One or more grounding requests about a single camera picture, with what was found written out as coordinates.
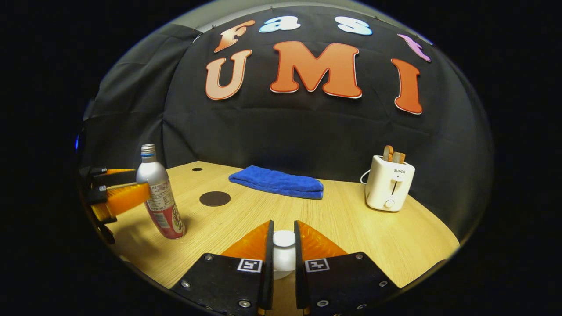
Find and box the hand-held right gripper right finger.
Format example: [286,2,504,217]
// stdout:
[294,219,400,316]

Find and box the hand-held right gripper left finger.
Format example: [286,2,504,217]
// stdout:
[170,219,275,316]

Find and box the white teacup lid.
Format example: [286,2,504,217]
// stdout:
[272,230,297,280]

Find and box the silver water bottle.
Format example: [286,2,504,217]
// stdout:
[136,144,186,240]

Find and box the dark round coaster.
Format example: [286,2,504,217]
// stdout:
[199,191,231,207]

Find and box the folded blue towel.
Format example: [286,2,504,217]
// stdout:
[228,165,324,200]

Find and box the white toaster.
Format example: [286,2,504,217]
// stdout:
[365,155,416,212]

